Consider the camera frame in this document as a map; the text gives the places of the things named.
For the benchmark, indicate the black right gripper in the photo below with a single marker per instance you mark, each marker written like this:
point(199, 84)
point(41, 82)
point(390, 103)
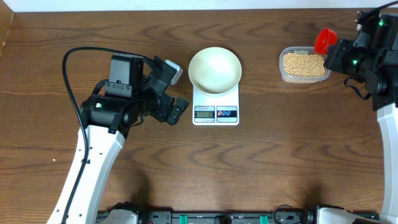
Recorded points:
point(336, 52)

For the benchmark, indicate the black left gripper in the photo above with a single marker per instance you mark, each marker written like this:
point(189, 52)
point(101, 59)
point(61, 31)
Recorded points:
point(161, 112)

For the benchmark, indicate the red plastic scoop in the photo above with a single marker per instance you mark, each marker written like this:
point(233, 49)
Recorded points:
point(324, 40)

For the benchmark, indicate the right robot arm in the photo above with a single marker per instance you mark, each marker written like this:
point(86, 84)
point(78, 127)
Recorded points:
point(371, 59)

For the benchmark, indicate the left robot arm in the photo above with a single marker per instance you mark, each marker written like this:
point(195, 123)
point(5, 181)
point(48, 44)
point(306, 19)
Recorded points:
point(135, 89)

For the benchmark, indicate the white digital kitchen scale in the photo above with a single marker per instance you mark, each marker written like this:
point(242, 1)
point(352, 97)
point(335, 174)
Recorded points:
point(216, 110)

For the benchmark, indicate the cream round bowl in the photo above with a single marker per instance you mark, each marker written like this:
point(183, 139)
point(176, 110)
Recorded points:
point(215, 70)

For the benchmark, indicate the clear plastic container of soybeans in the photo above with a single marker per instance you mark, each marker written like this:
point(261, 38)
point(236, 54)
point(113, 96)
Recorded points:
point(302, 65)

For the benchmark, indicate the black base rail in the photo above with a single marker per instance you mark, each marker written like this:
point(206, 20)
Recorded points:
point(283, 214)

